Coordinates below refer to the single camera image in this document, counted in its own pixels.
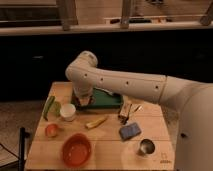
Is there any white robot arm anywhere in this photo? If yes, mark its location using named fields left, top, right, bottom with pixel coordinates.
left=65, top=51, right=213, bottom=171

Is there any white paper cup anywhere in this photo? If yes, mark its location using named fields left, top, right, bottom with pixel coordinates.
left=60, top=104, right=76, bottom=121

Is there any metal cup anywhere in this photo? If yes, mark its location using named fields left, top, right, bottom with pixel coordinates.
left=139, top=139, right=155, bottom=156

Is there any green plastic tray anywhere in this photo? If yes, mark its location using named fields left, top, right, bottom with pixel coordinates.
left=71, top=89, right=123, bottom=110

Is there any pale green vegetable piece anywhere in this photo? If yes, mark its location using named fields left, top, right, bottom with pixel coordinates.
left=50, top=101, right=61, bottom=117

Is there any orange plastic bowl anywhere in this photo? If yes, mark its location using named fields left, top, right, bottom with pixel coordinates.
left=61, top=133, right=92, bottom=168

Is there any blue sponge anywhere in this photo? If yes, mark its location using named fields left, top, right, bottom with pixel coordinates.
left=119, top=122, right=141, bottom=140

